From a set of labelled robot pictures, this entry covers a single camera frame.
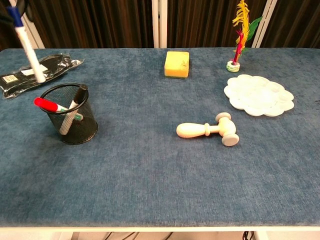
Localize left black-fingered white robot hand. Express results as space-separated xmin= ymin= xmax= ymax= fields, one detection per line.
xmin=0 ymin=0 xmax=34 ymax=26

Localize blue capped white marker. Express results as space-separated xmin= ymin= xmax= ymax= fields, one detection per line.
xmin=6 ymin=6 xmax=47 ymax=84

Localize red-capped white marker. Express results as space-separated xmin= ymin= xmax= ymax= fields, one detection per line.
xmin=33 ymin=97 xmax=84 ymax=122

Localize black capped marker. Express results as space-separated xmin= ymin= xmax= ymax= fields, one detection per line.
xmin=59 ymin=84 xmax=89 ymax=136

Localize black mesh pen holder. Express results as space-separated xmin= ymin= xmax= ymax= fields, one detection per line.
xmin=39 ymin=82 xmax=99 ymax=146

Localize dark pleated curtain panel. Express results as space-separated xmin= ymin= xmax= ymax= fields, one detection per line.
xmin=166 ymin=0 xmax=269 ymax=49
xmin=0 ymin=0 xmax=29 ymax=51
xmin=24 ymin=0 xmax=154 ymax=49
xmin=261 ymin=0 xmax=320 ymax=49

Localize black item in plastic bag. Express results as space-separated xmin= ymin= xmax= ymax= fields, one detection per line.
xmin=0 ymin=53 xmax=85 ymax=100

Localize yellow sponge block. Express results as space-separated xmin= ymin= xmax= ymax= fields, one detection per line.
xmin=163 ymin=51 xmax=190 ymax=81

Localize blue fabric table cloth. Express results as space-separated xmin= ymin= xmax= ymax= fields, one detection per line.
xmin=0 ymin=47 xmax=320 ymax=229

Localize wooden toy hammer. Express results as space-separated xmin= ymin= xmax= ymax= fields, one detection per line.
xmin=175 ymin=112 xmax=240 ymax=148

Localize colourful feather shuttlecock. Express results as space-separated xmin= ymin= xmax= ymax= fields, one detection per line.
xmin=226 ymin=0 xmax=264 ymax=74

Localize white flower-shaped paint palette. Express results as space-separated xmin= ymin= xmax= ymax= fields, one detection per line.
xmin=223 ymin=74 xmax=295 ymax=118

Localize white partition frame post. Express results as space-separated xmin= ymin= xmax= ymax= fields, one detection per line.
xmin=151 ymin=0 xmax=168 ymax=49
xmin=250 ymin=0 xmax=279 ymax=49
xmin=9 ymin=0 xmax=46 ymax=50

